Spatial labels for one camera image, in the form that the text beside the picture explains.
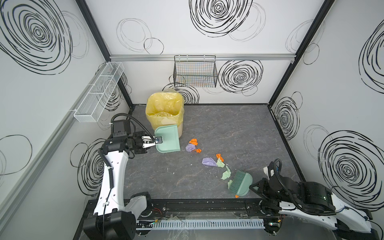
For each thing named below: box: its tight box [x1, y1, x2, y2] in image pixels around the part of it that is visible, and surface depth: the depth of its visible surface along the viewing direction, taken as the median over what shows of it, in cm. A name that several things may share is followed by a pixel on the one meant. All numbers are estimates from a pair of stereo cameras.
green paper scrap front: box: [216, 158, 225, 168], surface depth 91 cm
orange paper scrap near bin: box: [215, 153, 225, 163], surface depth 91 cm
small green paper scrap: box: [221, 165, 232, 180], surface depth 86 cm
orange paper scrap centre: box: [189, 138, 198, 146], surface depth 101 cm
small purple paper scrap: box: [201, 157, 217, 167], surface depth 91 cm
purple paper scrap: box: [185, 143, 196, 152], surface depth 98 cm
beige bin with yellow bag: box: [145, 91, 185, 138], surface depth 91 cm
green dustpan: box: [154, 124, 181, 153], surface depth 80 cm
